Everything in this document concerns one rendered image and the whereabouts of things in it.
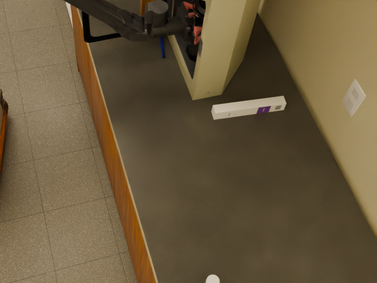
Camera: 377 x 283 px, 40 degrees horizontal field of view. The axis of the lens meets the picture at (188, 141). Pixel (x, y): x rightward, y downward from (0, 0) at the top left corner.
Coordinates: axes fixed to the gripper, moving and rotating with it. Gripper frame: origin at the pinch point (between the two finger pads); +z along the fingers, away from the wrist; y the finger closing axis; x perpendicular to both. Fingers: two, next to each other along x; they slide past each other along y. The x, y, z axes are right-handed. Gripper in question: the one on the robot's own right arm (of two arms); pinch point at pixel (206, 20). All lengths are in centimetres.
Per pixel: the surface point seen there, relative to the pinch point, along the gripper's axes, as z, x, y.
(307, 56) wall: 36.1, 12.9, -12.8
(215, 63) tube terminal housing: -1.4, 5.0, -14.3
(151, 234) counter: -35, 24, -59
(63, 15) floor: -33, 117, 132
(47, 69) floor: -50, 117, 91
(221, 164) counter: -5.8, 24.0, -41.6
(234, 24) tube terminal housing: 2.1, -11.9, -14.4
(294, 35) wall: 36.1, 13.6, -1.8
